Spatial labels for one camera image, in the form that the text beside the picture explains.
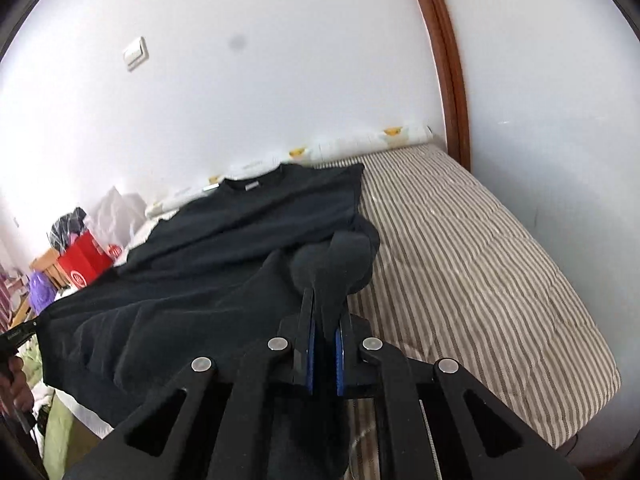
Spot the purple plastic bag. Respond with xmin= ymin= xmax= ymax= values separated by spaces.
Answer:
xmin=28 ymin=270 xmax=57 ymax=313

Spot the white plastic bag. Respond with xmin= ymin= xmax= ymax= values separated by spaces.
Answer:
xmin=89 ymin=186 xmax=147 ymax=256

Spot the striped bed mattress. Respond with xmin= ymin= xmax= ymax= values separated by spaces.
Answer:
xmin=310 ymin=142 xmax=622 ymax=463

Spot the red paper shopping bag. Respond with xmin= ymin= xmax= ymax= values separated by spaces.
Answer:
xmin=57 ymin=230 xmax=114 ymax=291

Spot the person's left hand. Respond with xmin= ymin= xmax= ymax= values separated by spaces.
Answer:
xmin=0 ymin=355 xmax=35 ymax=417

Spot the black long-sleeve sweatshirt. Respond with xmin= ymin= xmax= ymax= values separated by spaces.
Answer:
xmin=36 ymin=162 xmax=382 ymax=480

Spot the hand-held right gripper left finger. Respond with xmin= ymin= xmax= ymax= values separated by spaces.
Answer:
xmin=65 ymin=287 xmax=321 ymax=480

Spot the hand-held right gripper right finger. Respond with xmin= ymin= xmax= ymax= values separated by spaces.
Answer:
xmin=332 ymin=311 xmax=586 ymax=480

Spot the white wall light switch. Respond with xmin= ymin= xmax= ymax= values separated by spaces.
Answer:
xmin=122 ymin=36 xmax=149 ymax=72

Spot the rolled white yellow-print mat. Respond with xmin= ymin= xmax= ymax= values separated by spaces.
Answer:
xmin=145 ymin=122 xmax=434 ymax=221

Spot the light green cloth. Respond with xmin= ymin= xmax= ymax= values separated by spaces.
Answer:
xmin=22 ymin=347 xmax=103 ymax=480

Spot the brown wooden door frame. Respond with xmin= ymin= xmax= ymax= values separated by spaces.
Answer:
xmin=402 ymin=0 xmax=472 ymax=171

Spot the dark plaid cloth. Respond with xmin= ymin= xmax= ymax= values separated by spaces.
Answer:
xmin=49 ymin=207 xmax=92 ymax=252

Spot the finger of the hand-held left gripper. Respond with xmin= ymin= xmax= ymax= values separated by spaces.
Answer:
xmin=5 ymin=321 xmax=40 ymax=347

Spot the wooden chair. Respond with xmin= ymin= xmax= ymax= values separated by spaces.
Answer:
xmin=29 ymin=247 xmax=67 ymax=288

